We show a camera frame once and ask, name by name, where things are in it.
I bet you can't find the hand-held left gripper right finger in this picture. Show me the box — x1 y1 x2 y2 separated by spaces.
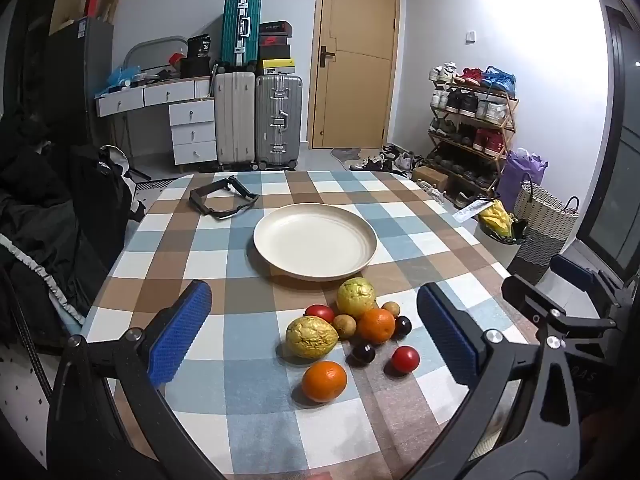
395 282 584 480

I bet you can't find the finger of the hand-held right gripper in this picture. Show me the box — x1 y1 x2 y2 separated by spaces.
501 274 620 343
551 254 628 307

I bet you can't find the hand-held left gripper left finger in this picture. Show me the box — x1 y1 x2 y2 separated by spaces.
47 280 227 480

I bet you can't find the red tomato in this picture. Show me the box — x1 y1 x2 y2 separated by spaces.
391 345 421 374
304 304 336 325

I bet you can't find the yellow-green guava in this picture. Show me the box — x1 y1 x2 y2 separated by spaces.
336 277 377 318

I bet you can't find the orange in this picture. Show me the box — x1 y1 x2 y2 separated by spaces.
357 307 397 345
301 361 348 404

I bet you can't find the yellow bumpy fruit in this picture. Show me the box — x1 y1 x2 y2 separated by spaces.
286 316 340 359

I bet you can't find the cream round plate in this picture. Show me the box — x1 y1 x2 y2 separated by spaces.
252 202 378 282

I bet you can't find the woven two-tone basket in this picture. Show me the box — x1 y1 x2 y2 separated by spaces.
510 174 581 283

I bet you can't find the white waste bin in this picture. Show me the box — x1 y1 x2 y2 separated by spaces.
475 220 526 268

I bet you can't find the yellow plastic bag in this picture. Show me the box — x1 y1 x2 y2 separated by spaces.
478 200 513 241

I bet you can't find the purple bag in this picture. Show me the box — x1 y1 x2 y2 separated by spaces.
497 149 548 213

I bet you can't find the dark glass door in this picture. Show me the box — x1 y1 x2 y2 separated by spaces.
575 5 640 281

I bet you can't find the small cardboard box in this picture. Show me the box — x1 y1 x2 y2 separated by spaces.
412 165 450 192

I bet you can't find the black and white striped rug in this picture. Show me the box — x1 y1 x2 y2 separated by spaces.
134 177 177 192

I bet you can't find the black jacket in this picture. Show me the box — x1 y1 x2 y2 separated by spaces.
0 105 147 351

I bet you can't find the pile of dark shoes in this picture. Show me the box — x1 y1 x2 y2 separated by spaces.
350 144 417 173

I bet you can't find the white cloth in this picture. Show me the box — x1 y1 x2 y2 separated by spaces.
100 145 132 173

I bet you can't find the white desk with drawers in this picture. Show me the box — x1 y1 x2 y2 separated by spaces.
96 76 217 166

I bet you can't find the grey door mat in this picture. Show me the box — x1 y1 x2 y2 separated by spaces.
331 147 372 167

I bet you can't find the beige suitcase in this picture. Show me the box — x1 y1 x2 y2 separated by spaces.
214 71 256 171

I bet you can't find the silver suitcase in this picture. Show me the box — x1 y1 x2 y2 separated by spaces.
255 74 304 171

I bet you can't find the wooden door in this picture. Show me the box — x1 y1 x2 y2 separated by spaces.
307 0 401 150

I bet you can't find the blue plastic bag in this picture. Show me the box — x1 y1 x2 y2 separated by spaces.
107 65 142 89

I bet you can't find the black storage box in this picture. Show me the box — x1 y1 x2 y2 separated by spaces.
180 56 216 79

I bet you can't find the dark tall cabinet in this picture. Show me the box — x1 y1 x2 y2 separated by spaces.
42 17 115 147

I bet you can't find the black printed bag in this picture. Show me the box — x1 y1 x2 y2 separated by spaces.
187 34 213 58

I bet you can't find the teal suitcase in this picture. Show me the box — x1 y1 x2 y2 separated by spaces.
221 0 262 68

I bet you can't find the black strap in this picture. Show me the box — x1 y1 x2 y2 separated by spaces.
189 175 260 221

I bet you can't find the black braided cable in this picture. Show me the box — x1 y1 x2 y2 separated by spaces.
0 270 52 403

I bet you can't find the grey arched frame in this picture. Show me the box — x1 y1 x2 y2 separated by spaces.
123 35 188 78

